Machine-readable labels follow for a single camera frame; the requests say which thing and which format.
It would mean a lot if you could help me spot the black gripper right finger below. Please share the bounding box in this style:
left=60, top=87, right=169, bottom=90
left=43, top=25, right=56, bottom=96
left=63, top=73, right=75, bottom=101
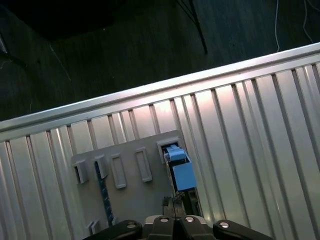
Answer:
left=174, top=192, right=275, bottom=240

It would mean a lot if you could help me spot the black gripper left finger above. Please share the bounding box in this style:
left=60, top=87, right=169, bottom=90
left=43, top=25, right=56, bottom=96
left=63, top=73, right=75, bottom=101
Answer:
left=86, top=196, right=176, bottom=240

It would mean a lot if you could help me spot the hard disk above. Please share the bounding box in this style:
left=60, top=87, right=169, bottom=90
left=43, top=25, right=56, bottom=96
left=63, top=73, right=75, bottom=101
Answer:
left=161, top=143, right=202, bottom=218

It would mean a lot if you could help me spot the grey parts rack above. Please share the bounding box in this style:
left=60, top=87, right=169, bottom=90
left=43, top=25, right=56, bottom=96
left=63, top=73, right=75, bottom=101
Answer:
left=70, top=129, right=203, bottom=240

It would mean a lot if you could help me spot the blue green RAM stick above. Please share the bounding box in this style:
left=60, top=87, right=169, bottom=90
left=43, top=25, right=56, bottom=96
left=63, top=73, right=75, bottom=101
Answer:
left=94, top=161, right=115, bottom=227

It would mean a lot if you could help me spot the black desk leg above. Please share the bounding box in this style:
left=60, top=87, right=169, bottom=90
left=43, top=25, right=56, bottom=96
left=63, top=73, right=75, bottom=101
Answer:
left=174, top=0, right=209, bottom=55

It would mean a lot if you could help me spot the white floor cable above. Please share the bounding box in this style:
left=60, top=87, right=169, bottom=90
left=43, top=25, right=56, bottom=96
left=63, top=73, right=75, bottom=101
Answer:
left=303, top=0, right=320, bottom=44
left=273, top=0, right=281, bottom=53

